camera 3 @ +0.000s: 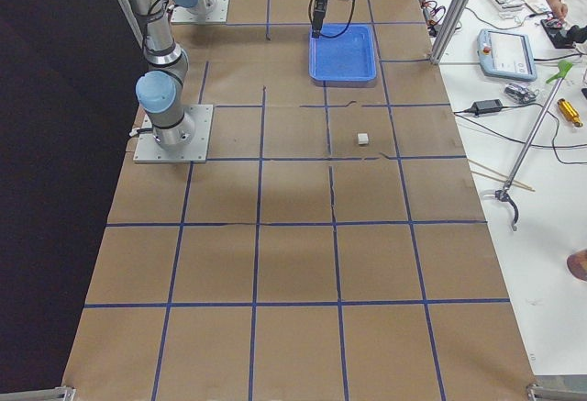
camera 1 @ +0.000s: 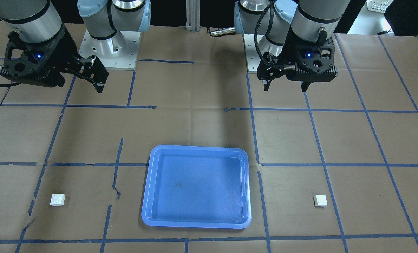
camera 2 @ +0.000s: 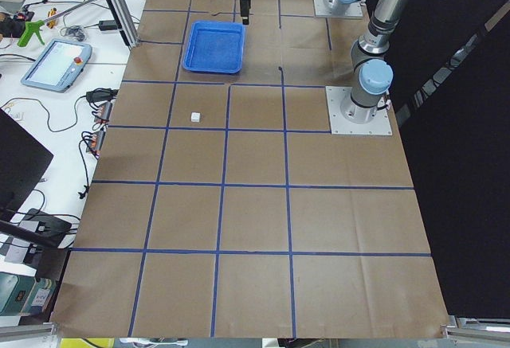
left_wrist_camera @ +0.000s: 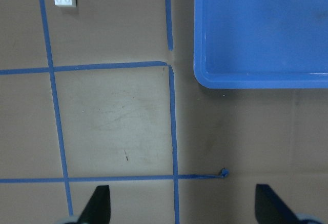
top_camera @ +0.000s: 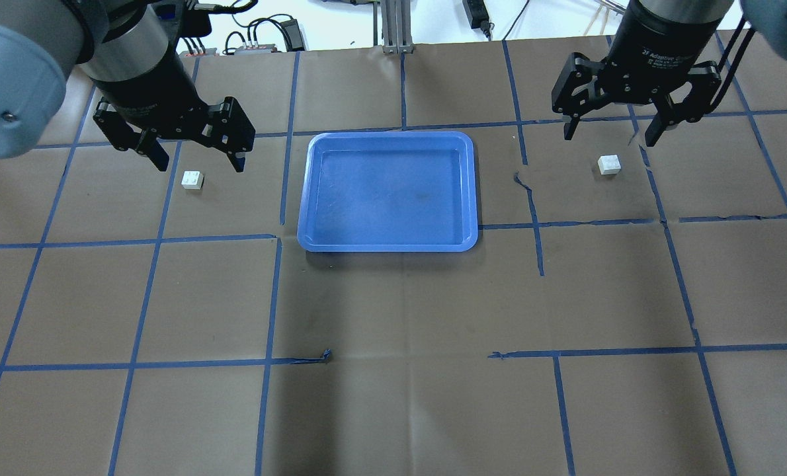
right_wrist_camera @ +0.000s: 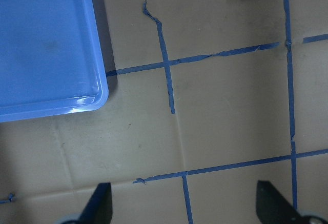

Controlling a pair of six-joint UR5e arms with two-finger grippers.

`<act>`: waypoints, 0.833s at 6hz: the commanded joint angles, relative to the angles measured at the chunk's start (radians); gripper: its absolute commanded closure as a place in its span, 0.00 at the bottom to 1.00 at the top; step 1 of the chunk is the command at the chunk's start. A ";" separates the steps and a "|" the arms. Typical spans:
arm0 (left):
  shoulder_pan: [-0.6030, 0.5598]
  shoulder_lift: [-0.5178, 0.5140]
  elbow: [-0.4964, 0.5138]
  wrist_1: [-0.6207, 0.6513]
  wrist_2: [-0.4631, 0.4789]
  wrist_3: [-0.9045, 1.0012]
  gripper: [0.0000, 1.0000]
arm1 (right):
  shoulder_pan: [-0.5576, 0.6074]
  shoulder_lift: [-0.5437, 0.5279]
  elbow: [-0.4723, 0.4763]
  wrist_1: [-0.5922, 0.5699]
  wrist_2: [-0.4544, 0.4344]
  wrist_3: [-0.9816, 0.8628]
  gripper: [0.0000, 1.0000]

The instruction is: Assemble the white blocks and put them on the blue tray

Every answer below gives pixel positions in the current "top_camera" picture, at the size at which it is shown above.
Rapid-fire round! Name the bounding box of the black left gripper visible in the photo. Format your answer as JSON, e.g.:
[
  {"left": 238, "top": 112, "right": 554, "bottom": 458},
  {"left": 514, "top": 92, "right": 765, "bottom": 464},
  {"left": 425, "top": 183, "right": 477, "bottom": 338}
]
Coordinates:
[{"left": 94, "top": 63, "right": 255, "bottom": 174}]

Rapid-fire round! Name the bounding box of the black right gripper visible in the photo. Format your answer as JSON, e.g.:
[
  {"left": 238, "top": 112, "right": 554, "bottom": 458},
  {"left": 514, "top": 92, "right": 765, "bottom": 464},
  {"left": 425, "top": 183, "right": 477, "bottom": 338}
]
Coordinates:
[{"left": 552, "top": 26, "right": 722, "bottom": 147}]

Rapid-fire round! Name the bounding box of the white block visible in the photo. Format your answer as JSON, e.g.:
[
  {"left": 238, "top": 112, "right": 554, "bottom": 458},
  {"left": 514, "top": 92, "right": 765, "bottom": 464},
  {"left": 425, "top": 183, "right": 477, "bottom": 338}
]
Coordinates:
[
  {"left": 180, "top": 171, "right": 205, "bottom": 190},
  {"left": 597, "top": 154, "right": 622, "bottom": 176}
]

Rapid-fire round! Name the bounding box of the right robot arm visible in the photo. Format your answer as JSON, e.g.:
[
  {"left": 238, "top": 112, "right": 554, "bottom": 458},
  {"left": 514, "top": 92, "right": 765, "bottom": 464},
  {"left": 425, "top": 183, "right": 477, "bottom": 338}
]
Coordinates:
[{"left": 551, "top": 1, "right": 787, "bottom": 147}]

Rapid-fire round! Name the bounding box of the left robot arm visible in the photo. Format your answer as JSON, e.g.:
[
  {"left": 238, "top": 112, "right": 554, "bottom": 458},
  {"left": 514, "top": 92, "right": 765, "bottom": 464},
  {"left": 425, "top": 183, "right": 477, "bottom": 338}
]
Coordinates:
[{"left": 0, "top": 1, "right": 255, "bottom": 173}]

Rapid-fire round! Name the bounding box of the blue plastic tray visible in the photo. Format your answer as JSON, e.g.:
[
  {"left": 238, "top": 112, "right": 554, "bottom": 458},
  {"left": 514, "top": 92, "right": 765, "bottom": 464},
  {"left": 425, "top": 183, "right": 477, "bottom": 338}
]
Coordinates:
[{"left": 297, "top": 132, "right": 479, "bottom": 253}]

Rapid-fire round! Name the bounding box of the black power adapter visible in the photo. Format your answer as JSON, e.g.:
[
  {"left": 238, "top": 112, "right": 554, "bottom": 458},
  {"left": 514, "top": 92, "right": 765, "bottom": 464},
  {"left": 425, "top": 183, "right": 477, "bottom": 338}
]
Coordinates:
[{"left": 461, "top": 0, "right": 491, "bottom": 31}]

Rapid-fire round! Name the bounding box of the brown paper table cover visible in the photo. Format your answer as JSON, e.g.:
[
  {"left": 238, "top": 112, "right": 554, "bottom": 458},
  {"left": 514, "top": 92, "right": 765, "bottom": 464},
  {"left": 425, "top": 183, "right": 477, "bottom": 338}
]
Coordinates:
[{"left": 0, "top": 37, "right": 787, "bottom": 475}]

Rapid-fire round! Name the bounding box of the aluminium profile post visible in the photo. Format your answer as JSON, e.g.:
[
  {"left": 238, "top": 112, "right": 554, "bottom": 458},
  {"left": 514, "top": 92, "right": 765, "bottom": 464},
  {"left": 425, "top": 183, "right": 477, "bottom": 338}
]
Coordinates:
[{"left": 379, "top": 0, "right": 414, "bottom": 54}]

